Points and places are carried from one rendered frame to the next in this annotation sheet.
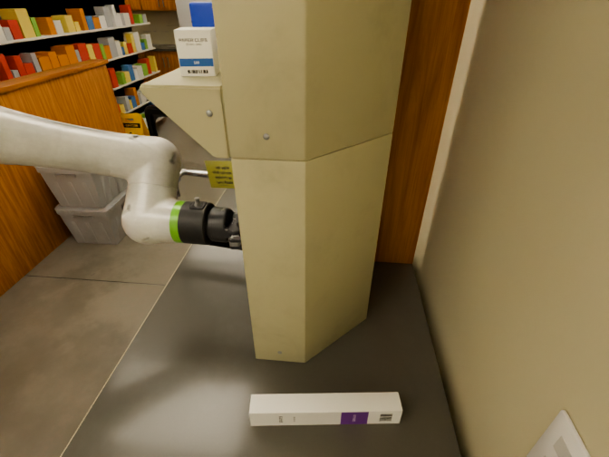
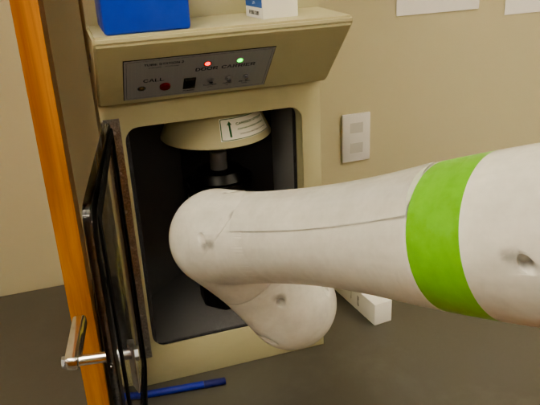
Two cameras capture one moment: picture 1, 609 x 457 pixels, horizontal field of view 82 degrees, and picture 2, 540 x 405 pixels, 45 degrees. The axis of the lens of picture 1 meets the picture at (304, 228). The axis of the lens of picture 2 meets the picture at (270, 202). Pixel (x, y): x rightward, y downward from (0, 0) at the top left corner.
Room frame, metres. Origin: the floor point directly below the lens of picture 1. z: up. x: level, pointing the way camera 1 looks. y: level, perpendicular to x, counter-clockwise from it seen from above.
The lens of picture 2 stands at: (0.92, 0.95, 1.62)
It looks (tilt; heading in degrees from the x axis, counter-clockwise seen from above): 23 degrees down; 247
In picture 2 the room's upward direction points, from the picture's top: 3 degrees counter-clockwise
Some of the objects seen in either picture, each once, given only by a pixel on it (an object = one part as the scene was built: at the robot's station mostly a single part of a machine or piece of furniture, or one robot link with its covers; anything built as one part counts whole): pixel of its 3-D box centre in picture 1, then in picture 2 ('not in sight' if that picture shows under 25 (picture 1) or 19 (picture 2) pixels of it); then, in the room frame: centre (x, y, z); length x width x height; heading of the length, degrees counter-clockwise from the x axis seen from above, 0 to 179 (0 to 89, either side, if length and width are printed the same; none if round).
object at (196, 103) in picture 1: (220, 96); (221, 60); (0.64, 0.15, 1.46); 0.32 x 0.11 x 0.10; 174
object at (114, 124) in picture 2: not in sight; (128, 251); (0.79, 0.09, 1.19); 0.03 x 0.02 x 0.39; 174
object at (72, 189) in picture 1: (95, 171); not in sight; (2.45, 1.60, 0.49); 0.60 x 0.42 x 0.33; 174
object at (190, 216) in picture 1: (199, 221); not in sight; (0.63, 0.23, 1.20); 0.09 x 0.06 x 0.12; 174
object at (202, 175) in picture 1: (213, 186); (121, 309); (0.83, 0.24, 1.19); 0.30 x 0.01 x 0.40; 76
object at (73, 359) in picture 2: not in sight; (90, 341); (0.88, 0.31, 1.20); 0.10 x 0.05 x 0.03; 76
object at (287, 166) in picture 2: not in sight; (206, 200); (0.63, -0.03, 1.19); 0.26 x 0.24 x 0.35; 174
